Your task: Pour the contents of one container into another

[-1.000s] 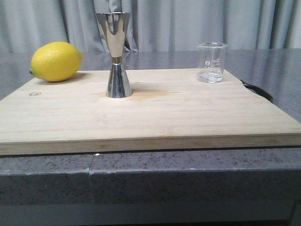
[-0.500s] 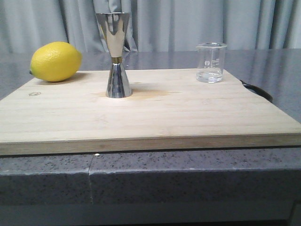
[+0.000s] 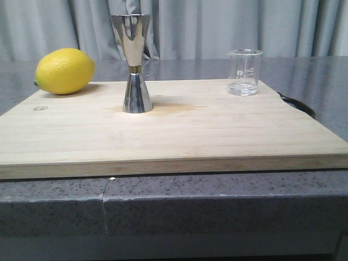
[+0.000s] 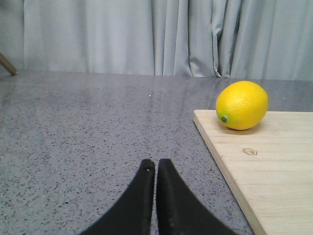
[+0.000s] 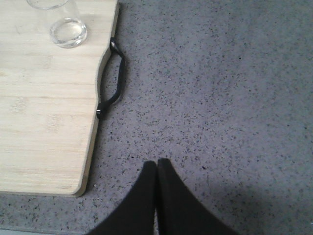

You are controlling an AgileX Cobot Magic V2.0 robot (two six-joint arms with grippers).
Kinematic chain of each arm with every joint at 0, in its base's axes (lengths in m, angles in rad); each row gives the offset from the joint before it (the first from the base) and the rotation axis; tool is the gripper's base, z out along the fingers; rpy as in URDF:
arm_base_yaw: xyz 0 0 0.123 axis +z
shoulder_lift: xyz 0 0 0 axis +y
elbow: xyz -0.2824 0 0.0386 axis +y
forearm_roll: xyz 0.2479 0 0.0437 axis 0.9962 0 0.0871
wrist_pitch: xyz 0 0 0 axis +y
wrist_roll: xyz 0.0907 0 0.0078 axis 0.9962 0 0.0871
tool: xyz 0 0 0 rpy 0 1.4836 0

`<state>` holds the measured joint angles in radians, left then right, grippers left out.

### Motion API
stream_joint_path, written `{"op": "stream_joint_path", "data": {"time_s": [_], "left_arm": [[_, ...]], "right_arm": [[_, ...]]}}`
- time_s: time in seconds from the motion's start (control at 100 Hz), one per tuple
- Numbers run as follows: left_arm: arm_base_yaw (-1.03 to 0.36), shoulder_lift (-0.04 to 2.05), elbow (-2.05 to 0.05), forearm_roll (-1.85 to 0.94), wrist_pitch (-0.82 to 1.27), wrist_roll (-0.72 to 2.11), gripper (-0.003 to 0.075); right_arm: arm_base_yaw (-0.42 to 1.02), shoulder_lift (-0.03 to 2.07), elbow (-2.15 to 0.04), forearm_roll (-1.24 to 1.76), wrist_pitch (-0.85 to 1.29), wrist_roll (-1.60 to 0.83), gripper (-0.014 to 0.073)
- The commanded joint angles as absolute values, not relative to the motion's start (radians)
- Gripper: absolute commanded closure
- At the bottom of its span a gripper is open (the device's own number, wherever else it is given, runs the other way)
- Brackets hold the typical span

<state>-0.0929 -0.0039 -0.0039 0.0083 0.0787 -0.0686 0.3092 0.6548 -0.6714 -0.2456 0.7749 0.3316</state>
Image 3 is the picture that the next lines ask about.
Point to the clear glass beaker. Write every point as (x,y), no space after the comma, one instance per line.
(244,71)

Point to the steel double jigger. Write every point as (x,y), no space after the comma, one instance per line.
(132,33)

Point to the light wooden cutting board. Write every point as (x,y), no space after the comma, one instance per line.
(194,126)

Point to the grey curtain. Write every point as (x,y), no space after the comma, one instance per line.
(179,30)

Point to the yellow lemon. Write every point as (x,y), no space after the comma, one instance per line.
(64,71)

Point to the black cutting board handle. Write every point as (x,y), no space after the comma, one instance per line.
(298,105)

